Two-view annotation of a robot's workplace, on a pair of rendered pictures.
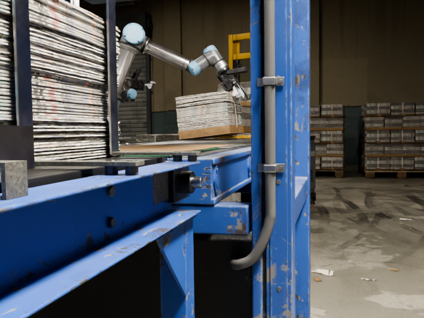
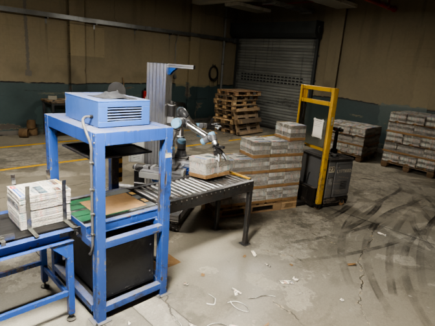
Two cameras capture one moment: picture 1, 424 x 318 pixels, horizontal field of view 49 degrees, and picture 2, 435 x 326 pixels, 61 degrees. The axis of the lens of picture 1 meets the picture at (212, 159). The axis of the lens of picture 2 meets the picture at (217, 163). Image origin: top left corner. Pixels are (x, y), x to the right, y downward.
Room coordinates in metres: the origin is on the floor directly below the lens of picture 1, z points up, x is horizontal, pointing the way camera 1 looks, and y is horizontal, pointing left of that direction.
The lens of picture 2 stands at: (-0.83, -2.15, 2.08)
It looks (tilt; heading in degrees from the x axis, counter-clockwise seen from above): 15 degrees down; 30
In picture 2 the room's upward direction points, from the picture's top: 4 degrees clockwise
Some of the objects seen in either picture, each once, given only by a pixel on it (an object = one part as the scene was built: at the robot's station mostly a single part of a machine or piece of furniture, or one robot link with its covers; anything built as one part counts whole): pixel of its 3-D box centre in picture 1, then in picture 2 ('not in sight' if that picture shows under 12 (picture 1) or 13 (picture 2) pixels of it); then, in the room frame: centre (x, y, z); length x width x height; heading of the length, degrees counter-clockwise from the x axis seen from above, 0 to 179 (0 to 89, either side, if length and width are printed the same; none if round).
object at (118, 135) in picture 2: not in sight; (107, 125); (1.35, 0.22, 1.50); 0.94 x 0.68 x 0.10; 75
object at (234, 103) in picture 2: not in sight; (236, 110); (9.75, 3.45, 0.65); 1.33 x 0.94 x 1.30; 169
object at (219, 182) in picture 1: (135, 166); (107, 208); (1.35, 0.22, 0.75); 0.70 x 0.65 x 0.10; 165
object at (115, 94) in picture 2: not in sight; (112, 94); (1.32, 0.12, 1.78); 0.32 x 0.28 x 0.05; 75
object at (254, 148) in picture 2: not in sight; (255, 147); (3.95, 0.02, 0.95); 0.38 x 0.29 x 0.23; 58
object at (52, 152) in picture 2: not in sight; (54, 198); (1.17, 0.72, 0.77); 0.09 x 0.09 x 1.55; 75
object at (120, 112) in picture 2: not in sight; (107, 108); (1.35, 0.22, 1.65); 0.60 x 0.45 x 0.20; 75
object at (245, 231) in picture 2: not in sight; (246, 217); (2.89, -0.45, 0.34); 0.06 x 0.06 x 0.68; 75
